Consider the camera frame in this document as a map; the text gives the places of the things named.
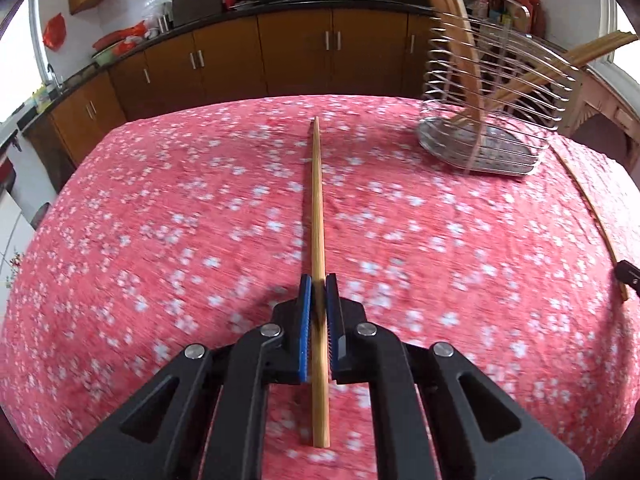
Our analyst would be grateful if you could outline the red basin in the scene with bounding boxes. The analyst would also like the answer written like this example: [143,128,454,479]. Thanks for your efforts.
[92,21,146,52]

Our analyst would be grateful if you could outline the old cream side table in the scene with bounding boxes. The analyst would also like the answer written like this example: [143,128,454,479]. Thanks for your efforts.
[559,70,639,172]

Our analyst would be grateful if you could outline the red floral tablecloth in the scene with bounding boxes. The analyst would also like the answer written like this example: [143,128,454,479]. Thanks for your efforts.
[1,96,639,470]

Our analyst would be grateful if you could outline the lower wooden kitchen cabinets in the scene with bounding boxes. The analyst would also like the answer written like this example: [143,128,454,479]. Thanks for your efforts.
[23,8,434,188]

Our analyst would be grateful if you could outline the green bowl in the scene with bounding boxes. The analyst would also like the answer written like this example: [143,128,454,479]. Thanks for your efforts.
[92,44,119,67]

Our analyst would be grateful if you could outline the red plastic bag on wall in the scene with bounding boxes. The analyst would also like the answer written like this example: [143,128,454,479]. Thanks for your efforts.
[42,13,66,52]

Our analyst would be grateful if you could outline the dark wooden cutting board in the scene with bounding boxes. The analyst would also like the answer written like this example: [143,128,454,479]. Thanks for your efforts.
[171,0,224,27]

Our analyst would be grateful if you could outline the metal wire utensil holder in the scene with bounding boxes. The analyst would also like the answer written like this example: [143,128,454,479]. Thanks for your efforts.
[416,0,578,177]

